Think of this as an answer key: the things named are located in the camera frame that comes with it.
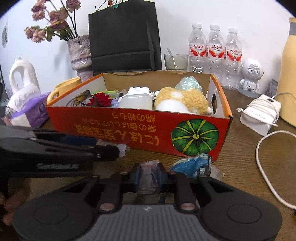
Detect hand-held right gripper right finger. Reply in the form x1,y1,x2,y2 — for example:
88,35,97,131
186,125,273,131
155,163,241,213

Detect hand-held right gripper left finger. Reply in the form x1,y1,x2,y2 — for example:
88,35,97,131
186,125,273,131
55,163,143,213

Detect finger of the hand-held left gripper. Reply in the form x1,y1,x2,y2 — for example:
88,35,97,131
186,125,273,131
35,145,120,163
30,130,97,147

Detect clear candy wrapper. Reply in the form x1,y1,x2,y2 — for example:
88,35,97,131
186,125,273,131
137,160,160,195
96,139,127,158

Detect red cardboard box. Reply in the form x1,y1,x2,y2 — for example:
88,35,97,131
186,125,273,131
46,71,233,162

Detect red artificial rose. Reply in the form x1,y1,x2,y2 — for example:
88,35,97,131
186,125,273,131
87,92,114,107

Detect black cable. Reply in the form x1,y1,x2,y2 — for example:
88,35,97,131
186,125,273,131
67,89,97,107

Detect green tissue packet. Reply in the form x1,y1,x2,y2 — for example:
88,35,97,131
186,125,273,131
92,90,121,99

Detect translucent plastic box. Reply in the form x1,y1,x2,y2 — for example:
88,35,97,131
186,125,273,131
118,93,153,109

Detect white paper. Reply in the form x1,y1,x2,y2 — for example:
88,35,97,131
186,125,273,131
126,86,160,98

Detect yellow white plush toy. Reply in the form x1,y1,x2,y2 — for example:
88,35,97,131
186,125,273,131
154,87,214,115

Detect iridescent green wrapper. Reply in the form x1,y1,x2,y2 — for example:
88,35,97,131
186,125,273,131
174,76,204,92

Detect person's left hand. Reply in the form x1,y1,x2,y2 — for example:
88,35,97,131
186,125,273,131
0,179,31,227

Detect blue snack packet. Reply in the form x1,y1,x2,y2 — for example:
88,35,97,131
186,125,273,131
170,153,224,180

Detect purple tissue pack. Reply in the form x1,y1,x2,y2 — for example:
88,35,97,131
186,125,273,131
7,83,52,128

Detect yellow mug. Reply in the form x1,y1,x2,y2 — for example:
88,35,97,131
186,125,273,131
46,77,82,106

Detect white plastic jug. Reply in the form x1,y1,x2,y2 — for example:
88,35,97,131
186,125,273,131
9,57,40,98

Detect grey purple vase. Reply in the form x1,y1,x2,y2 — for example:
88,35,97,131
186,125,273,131
67,35,94,83

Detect white power bank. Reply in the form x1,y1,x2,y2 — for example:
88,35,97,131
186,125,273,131
237,94,282,137

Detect glass cup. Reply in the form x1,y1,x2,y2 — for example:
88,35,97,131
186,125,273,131
164,54,189,71

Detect black paper bag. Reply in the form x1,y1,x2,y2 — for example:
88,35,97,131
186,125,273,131
88,0,162,77

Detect spoon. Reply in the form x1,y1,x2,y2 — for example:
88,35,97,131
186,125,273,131
167,48,177,69

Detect dried pink flowers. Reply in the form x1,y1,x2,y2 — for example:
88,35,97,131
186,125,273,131
24,0,81,43

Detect clear water bottle red label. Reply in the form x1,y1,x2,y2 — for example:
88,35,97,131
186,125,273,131
222,28,242,91
207,25,226,77
188,23,208,72

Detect white robot speaker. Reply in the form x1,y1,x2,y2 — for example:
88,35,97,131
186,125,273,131
238,58,265,98

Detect small grey box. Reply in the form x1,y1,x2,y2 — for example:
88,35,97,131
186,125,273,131
266,79,279,97

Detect yellow thermos jug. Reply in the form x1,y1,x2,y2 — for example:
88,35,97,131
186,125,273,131
276,17,296,128

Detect white cable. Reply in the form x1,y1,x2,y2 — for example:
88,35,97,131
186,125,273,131
255,130,296,210

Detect grey wall plate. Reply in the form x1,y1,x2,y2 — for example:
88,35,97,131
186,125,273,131
1,21,9,49

